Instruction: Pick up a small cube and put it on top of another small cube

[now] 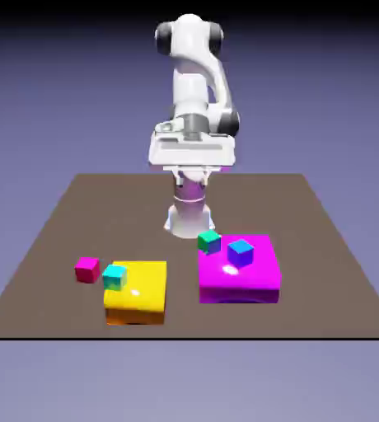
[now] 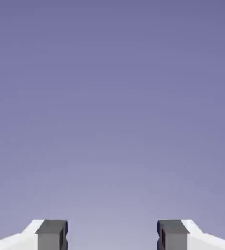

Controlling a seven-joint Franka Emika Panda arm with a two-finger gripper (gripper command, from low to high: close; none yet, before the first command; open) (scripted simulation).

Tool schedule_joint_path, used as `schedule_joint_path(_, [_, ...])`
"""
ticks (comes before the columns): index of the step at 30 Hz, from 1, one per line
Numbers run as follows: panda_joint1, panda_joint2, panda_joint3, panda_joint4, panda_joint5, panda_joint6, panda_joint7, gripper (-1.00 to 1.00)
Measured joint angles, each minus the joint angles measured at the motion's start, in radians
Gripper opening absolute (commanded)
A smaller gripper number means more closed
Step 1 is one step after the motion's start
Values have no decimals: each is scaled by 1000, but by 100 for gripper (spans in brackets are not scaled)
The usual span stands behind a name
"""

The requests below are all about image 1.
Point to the small pink cube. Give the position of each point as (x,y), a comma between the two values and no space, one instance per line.
(87,269)

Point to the large yellow box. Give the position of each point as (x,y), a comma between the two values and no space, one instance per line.
(136,290)

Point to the small green cube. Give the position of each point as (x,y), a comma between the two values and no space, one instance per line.
(208,241)

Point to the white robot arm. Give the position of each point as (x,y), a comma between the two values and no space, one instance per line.
(189,89)

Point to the small blue cube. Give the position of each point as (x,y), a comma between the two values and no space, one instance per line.
(240,252)

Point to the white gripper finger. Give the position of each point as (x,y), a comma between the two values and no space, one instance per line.
(204,178)
(179,177)

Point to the small cyan cube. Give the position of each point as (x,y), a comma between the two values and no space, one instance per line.
(114,277)

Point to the large magenta box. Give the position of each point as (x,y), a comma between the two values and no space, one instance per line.
(242,273)

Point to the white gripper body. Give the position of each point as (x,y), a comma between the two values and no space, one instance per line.
(191,151)

